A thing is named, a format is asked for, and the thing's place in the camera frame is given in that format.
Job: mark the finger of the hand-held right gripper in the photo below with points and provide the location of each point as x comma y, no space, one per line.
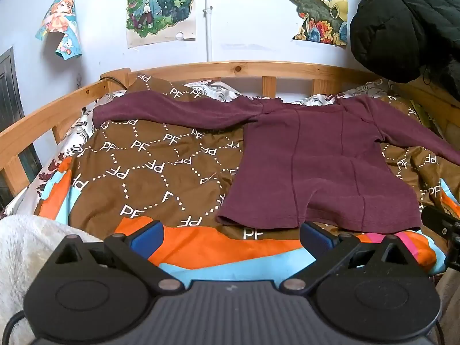
436,221

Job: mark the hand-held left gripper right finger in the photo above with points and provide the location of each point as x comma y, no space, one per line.
314,239

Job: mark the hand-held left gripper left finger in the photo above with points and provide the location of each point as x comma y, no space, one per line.
147,240

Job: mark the maroon long-sleeved shirt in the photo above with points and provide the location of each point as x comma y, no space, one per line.
323,158

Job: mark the brown patterned blanket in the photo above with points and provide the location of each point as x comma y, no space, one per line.
151,172

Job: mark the beige cloth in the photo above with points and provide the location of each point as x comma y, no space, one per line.
451,305

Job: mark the yellow green cloth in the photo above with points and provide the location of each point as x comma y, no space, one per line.
426,118

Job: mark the white fluffy blanket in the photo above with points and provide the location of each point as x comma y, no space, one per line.
21,244

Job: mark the black padded jacket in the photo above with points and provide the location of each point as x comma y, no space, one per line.
402,25

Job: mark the dark door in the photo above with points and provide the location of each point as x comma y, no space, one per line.
9,97

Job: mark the wooden bed frame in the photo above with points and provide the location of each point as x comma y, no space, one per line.
230,68

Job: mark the white wall pipe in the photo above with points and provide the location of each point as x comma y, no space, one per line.
208,25

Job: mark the curled cartoon wall poster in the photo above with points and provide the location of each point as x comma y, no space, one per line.
59,25

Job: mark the cartoon figure wall poster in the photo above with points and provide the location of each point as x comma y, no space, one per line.
158,7

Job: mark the colourful landscape wall poster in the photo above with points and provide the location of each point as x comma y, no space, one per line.
316,3

